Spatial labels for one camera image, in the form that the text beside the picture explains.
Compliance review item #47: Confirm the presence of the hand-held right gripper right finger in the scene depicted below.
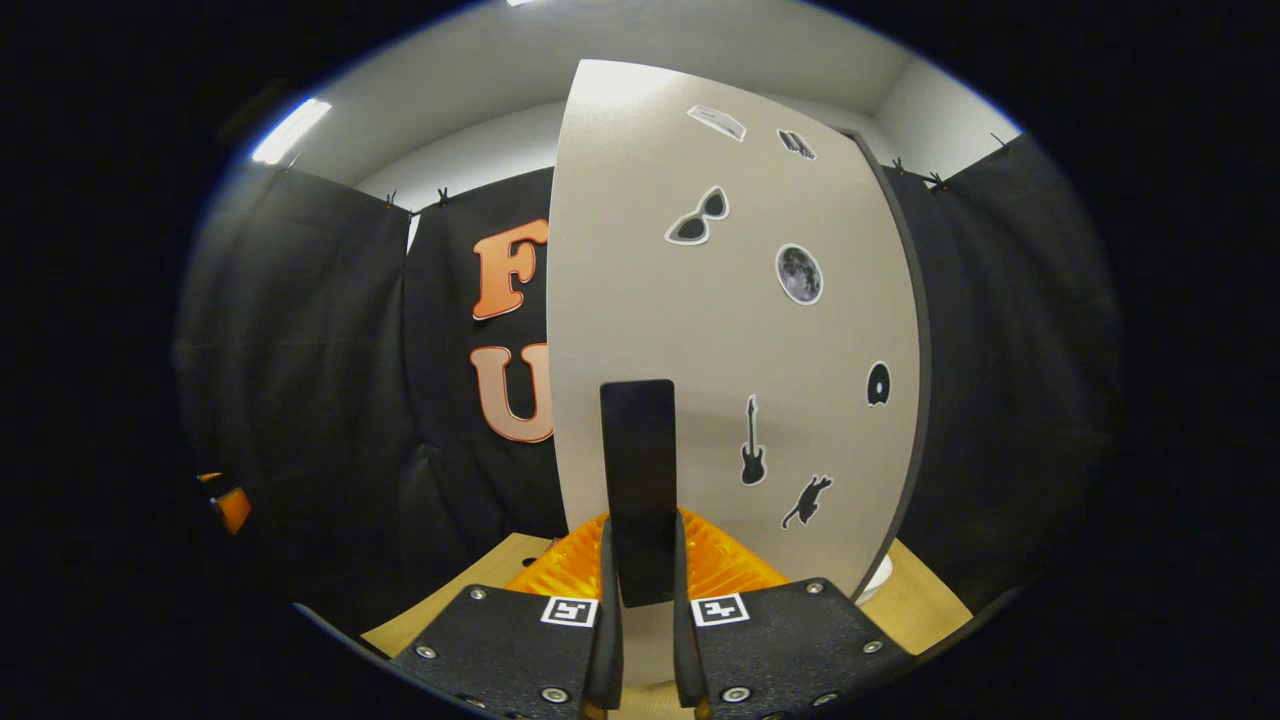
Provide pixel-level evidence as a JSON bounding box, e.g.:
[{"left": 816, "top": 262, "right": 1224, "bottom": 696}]
[{"left": 672, "top": 508, "right": 916, "bottom": 720}]

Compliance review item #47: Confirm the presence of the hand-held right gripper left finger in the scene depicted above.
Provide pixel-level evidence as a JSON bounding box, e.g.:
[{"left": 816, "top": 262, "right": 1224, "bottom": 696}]
[{"left": 385, "top": 510, "right": 626, "bottom": 720}]

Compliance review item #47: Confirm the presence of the black door handle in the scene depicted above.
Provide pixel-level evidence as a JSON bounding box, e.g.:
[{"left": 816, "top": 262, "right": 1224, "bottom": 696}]
[{"left": 600, "top": 378, "right": 679, "bottom": 609}]

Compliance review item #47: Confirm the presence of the beige cabinet door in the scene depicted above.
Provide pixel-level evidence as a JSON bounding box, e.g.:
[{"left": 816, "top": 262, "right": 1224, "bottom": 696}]
[{"left": 545, "top": 58, "right": 926, "bottom": 691}]

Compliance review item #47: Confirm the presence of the black backdrop cloth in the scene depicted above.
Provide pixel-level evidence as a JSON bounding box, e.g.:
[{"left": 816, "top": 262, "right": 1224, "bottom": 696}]
[{"left": 175, "top": 130, "right": 1121, "bottom": 641}]

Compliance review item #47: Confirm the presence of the ceiling light strip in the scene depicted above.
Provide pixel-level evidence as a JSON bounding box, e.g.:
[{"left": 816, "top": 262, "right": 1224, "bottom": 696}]
[{"left": 250, "top": 97, "right": 333, "bottom": 166}]

